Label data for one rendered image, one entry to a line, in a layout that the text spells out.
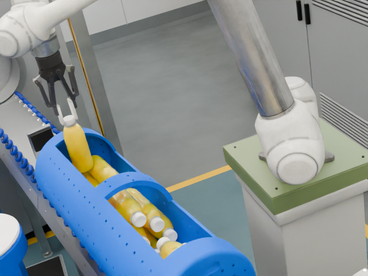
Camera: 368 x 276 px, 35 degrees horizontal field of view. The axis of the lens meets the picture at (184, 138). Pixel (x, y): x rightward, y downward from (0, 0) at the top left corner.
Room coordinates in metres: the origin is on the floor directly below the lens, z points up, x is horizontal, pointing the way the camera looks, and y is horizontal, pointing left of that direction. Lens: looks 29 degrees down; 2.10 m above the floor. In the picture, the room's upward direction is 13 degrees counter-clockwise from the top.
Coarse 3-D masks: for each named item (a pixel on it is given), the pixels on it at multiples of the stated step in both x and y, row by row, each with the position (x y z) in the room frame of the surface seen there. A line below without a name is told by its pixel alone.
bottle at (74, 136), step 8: (64, 128) 1.71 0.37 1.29; (72, 128) 1.69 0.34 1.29; (80, 128) 1.71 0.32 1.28; (64, 136) 1.69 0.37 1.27; (72, 136) 1.68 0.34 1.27; (80, 136) 1.69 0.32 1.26; (72, 144) 1.68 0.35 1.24; (80, 144) 1.68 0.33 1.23; (72, 152) 1.68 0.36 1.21; (80, 152) 1.68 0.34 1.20; (88, 152) 1.70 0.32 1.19; (72, 160) 1.69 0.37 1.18; (80, 160) 1.68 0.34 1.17; (88, 160) 1.69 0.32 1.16; (80, 168) 1.68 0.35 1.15; (88, 168) 1.69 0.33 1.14
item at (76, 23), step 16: (80, 16) 2.44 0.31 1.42; (80, 32) 2.43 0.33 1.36; (80, 48) 2.42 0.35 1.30; (80, 64) 2.46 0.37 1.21; (96, 64) 2.44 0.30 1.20; (96, 80) 2.44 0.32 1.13; (96, 96) 2.43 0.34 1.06; (96, 112) 2.44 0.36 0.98; (112, 128) 2.44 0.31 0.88; (112, 144) 2.43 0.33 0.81
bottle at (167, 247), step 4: (168, 240) 1.19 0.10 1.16; (164, 244) 1.17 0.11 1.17; (168, 244) 1.16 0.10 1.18; (172, 244) 1.15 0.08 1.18; (176, 244) 1.15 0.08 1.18; (180, 244) 1.15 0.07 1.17; (160, 248) 1.18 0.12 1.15; (164, 248) 1.15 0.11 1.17; (168, 248) 1.14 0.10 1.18; (172, 248) 1.14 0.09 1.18; (176, 248) 1.13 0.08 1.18; (160, 252) 1.16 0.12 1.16; (164, 252) 1.14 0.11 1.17; (168, 252) 1.13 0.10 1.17; (164, 256) 1.13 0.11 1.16
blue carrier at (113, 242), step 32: (64, 160) 1.62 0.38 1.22; (64, 192) 1.51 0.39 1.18; (96, 192) 1.40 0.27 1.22; (160, 192) 1.46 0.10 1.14; (96, 224) 1.30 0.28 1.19; (128, 224) 1.22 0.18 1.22; (192, 224) 1.34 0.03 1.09; (96, 256) 1.26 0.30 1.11; (128, 256) 1.13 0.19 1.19; (160, 256) 1.06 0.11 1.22; (192, 256) 1.03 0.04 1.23; (224, 256) 1.04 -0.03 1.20
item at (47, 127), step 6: (42, 126) 2.20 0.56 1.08; (48, 126) 2.19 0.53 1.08; (30, 132) 2.17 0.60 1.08; (36, 132) 2.17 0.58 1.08; (42, 132) 2.16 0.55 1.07; (48, 132) 2.17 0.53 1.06; (30, 138) 2.16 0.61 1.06; (36, 138) 2.15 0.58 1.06; (42, 138) 2.16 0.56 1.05; (48, 138) 2.17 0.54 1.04; (30, 144) 2.17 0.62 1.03; (36, 144) 2.15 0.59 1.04; (42, 144) 2.16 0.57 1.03; (36, 150) 2.14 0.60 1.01; (36, 156) 2.15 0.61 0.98
